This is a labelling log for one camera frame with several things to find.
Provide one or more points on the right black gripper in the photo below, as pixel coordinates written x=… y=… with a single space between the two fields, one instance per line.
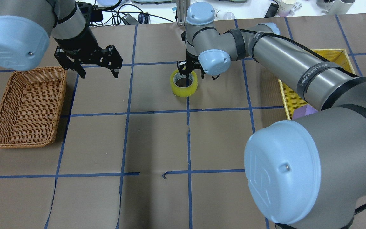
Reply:
x=190 y=57

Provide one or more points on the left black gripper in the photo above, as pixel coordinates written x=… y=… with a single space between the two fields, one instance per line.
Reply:
x=80 y=43

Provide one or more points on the yellow tape roll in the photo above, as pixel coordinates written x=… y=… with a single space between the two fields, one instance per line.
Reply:
x=183 y=85

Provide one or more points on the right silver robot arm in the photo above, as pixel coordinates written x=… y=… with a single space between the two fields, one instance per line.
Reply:
x=307 y=172

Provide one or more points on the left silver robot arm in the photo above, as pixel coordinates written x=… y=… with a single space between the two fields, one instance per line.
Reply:
x=27 y=25

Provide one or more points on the black power adapter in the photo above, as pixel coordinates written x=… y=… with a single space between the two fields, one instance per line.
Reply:
x=90 y=12

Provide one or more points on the white light bulb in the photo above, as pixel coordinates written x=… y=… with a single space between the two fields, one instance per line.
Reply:
x=222 y=15

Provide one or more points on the brown wicker basket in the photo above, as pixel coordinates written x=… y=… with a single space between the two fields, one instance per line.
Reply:
x=31 y=107

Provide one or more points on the yellow woven tray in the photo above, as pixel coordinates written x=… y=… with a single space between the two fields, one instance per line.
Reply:
x=325 y=82

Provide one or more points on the white cup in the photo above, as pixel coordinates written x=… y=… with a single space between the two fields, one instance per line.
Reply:
x=285 y=6

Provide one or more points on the purple foam block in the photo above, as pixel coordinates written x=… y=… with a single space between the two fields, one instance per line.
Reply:
x=303 y=111

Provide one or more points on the aluminium frame post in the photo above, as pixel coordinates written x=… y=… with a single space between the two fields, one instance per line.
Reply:
x=181 y=13

